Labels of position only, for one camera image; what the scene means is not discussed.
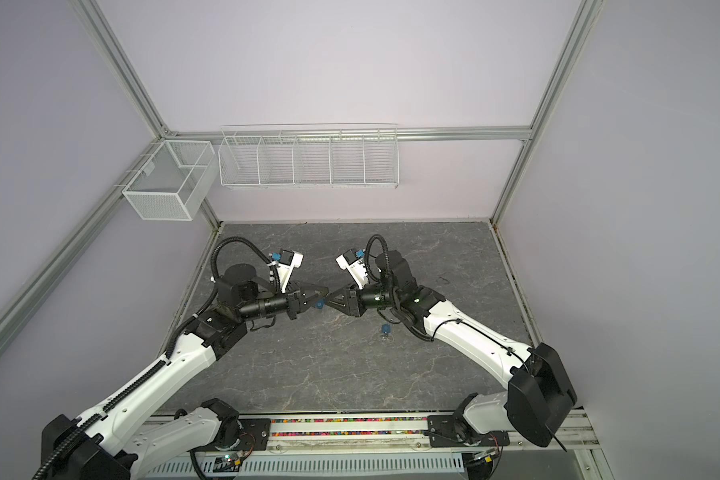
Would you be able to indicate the white wire shelf basket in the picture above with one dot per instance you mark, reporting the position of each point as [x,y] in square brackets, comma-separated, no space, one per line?
[309,155]

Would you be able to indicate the aluminium frame profile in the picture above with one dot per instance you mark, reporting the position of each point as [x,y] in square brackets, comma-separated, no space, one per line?
[37,289]

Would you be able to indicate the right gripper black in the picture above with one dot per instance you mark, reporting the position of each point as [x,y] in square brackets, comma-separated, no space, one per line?
[354,300]

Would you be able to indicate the white vented cable duct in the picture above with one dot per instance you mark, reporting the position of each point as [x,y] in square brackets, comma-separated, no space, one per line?
[324,466]

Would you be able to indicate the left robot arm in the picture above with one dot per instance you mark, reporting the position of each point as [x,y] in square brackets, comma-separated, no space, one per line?
[70,447]

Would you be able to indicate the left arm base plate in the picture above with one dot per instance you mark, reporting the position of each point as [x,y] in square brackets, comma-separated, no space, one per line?
[246,434]

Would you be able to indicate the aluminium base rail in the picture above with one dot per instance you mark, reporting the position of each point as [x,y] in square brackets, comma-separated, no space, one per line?
[290,433]

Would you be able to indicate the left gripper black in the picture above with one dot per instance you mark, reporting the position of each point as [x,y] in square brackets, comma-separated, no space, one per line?
[294,300]

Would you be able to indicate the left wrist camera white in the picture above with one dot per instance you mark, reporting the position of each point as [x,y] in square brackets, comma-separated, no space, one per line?
[282,264]

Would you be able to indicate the white mesh box basket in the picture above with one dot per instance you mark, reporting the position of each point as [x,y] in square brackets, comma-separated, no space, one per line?
[174,181]

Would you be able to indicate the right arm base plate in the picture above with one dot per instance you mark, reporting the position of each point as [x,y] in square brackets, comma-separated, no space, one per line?
[444,431]

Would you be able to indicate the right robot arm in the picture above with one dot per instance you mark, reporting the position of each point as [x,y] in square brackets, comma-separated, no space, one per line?
[537,393]

